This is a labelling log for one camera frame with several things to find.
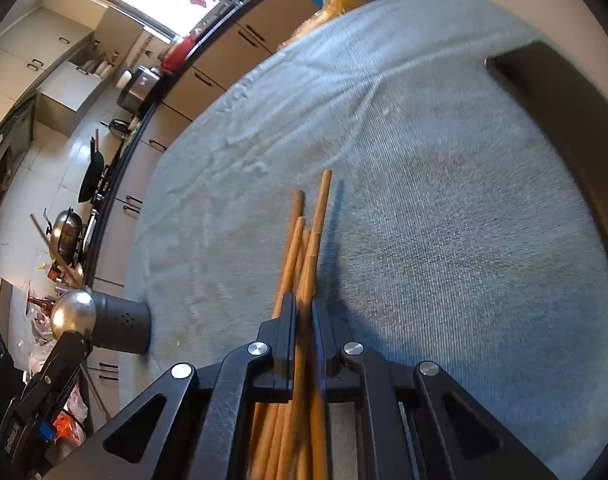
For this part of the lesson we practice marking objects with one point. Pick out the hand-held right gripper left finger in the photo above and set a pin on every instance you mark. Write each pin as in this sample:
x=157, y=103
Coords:
x=284, y=340

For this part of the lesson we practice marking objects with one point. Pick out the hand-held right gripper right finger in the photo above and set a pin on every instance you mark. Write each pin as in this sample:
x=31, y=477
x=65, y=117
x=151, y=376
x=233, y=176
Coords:
x=324, y=345

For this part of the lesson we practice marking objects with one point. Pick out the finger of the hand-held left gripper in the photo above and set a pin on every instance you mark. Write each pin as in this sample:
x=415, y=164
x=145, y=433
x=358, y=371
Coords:
x=61, y=357

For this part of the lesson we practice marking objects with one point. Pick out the dark grey utensil holder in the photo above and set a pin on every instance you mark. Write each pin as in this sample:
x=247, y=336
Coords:
x=119, y=322

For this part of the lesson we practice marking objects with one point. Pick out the bunch of wooden chopsticks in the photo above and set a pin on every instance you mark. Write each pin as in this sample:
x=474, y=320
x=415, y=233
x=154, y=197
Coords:
x=302, y=450

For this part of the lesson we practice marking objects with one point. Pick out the steel pot with lid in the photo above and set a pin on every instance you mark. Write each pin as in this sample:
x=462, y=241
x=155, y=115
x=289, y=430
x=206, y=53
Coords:
x=66, y=230

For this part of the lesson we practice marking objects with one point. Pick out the black wok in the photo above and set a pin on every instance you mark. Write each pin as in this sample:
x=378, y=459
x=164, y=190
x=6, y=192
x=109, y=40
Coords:
x=91, y=172

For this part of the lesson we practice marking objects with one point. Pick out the light blue table cloth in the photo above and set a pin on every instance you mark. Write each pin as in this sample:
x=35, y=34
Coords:
x=409, y=160

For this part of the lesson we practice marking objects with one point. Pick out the range hood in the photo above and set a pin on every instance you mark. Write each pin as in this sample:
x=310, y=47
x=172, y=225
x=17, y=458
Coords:
x=6, y=145

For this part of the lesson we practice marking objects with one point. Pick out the black kitchen countertop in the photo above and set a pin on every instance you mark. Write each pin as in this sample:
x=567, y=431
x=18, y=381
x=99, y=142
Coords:
x=134, y=135

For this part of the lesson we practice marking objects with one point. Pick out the dark kettle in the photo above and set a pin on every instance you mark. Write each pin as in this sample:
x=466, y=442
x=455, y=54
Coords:
x=118, y=127

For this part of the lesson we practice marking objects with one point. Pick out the silver rice cooker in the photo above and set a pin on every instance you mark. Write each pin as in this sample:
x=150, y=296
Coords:
x=139, y=87

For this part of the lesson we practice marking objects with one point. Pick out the beige base cabinets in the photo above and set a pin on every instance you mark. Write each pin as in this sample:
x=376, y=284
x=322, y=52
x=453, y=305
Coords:
x=224, y=55

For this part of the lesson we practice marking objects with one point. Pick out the red basin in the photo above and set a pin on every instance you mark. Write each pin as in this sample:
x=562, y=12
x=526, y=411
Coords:
x=176, y=55

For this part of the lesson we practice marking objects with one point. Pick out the dark rectangular tray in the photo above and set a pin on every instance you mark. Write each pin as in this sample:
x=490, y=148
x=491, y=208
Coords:
x=569, y=130

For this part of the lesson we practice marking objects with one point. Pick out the yellow plastic bag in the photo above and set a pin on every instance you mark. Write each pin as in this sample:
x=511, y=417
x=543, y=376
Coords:
x=334, y=5

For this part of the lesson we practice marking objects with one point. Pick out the beige wall cabinets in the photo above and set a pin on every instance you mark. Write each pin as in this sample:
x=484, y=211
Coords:
x=39, y=55

